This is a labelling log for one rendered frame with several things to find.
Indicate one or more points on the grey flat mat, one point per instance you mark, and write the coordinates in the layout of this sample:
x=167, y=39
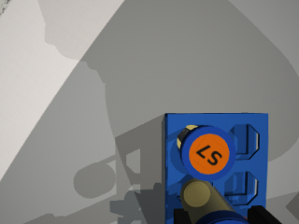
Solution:
x=97, y=155

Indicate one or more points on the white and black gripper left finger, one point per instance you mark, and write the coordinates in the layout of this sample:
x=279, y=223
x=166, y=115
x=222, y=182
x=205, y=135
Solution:
x=181, y=216

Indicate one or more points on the blue tube rack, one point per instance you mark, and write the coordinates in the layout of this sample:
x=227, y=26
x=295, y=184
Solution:
x=237, y=189

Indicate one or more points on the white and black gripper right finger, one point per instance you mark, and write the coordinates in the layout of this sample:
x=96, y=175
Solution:
x=257, y=214

